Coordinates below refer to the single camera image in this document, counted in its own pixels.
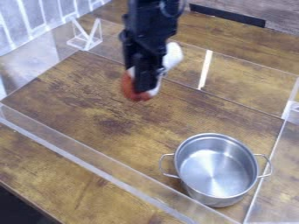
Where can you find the clear acrylic triangle bracket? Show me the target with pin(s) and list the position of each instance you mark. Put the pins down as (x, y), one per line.
(85, 40)

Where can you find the clear acrylic enclosure panel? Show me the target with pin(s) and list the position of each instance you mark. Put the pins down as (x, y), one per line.
(124, 140)

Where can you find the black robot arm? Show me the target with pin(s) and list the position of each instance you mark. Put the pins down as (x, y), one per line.
(149, 24)

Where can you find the silver pot with handles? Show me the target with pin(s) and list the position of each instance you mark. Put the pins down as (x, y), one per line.
(216, 167)

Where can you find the black bar on table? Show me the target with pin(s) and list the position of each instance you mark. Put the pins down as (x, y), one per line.
(228, 15)

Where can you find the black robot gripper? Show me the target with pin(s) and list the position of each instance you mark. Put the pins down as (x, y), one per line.
(149, 24)

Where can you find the plush mushroom brown white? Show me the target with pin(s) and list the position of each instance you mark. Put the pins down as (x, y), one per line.
(171, 60)

